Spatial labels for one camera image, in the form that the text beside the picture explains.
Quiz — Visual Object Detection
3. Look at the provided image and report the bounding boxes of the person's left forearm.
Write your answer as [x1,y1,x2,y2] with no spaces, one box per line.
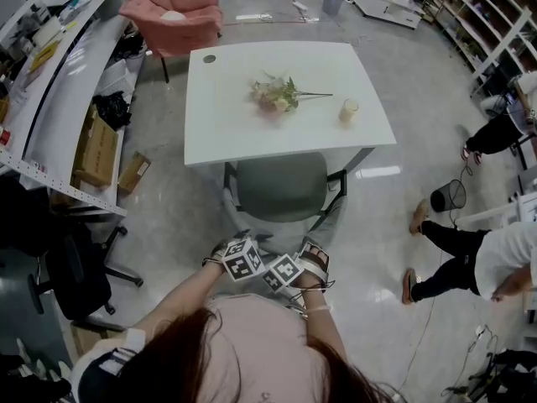
[129,262,226,339]

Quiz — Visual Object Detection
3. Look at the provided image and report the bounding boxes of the small white side table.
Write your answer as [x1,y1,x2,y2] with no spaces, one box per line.
[455,191,537,234]

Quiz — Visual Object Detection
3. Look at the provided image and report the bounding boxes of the white low cabinet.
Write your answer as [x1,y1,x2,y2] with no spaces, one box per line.
[354,0,427,31]

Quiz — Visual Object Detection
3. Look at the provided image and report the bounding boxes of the white desk table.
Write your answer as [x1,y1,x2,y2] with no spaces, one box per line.
[183,40,399,184]

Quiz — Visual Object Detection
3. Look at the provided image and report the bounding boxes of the person's right hand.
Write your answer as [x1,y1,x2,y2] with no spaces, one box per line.
[305,244,331,267]

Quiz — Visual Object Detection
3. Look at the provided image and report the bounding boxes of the black white-striped garment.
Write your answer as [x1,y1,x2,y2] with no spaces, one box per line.
[70,327,148,403]

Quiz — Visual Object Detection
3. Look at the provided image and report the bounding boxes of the black plastic bag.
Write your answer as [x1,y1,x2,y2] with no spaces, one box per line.
[91,91,133,132]

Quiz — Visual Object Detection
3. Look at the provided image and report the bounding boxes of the wooden pallet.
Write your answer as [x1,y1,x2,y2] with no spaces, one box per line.
[70,323,127,357]

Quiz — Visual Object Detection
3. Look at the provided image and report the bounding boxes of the large cardboard box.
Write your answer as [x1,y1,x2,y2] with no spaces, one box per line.
[71,103,120,188]

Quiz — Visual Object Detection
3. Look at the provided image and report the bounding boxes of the black office chair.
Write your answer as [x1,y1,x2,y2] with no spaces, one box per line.
[27,224,144,322]

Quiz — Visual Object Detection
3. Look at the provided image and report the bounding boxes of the person's right forearm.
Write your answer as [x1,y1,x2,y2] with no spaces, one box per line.
[300,287,349,356]

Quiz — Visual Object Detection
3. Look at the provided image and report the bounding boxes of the person's pink top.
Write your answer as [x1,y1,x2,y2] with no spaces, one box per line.
[196,294,378,403]

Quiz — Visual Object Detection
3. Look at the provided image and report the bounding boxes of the white plastic basket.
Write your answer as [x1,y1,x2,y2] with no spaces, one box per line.
[96,59,136,100]

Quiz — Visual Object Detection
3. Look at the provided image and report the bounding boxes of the white metal shelving rack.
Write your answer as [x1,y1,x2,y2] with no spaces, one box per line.
[0,0,139,218]

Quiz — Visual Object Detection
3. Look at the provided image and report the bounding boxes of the white open shelf unit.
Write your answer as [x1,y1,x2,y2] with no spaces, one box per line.
[431,0,537,98]

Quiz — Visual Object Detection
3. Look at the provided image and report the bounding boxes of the yellow box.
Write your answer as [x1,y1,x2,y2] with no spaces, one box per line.
[27,40,60,73]

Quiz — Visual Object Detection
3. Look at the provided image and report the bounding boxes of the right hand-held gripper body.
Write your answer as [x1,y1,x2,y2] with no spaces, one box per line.
[263,240,332,295]

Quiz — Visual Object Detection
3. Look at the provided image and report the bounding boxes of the small cardboard box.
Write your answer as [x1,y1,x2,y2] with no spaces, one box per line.
[117,150,152,196]

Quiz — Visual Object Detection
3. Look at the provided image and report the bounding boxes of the cream glass candle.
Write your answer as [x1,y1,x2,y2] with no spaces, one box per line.
[338,97,361,124]

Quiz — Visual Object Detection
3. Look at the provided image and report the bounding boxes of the flower bouquet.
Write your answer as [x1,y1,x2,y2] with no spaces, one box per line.
[246,71,335,119]

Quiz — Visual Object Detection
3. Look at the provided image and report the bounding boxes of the person's grey trousers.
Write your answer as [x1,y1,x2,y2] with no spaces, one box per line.
[209,281,305,314]

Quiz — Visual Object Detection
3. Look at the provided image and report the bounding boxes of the grey office chair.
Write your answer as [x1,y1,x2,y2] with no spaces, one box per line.
[222,152,349,256]

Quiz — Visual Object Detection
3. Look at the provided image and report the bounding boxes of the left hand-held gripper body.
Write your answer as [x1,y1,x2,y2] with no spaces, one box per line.
[202,235,267,284]

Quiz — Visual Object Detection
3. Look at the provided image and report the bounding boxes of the pink armchair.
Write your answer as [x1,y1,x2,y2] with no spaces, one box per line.
[118,0,224,84]

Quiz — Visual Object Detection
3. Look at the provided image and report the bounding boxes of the black mesh waste bin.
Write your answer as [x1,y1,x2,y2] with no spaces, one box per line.
[430,178,467,213]

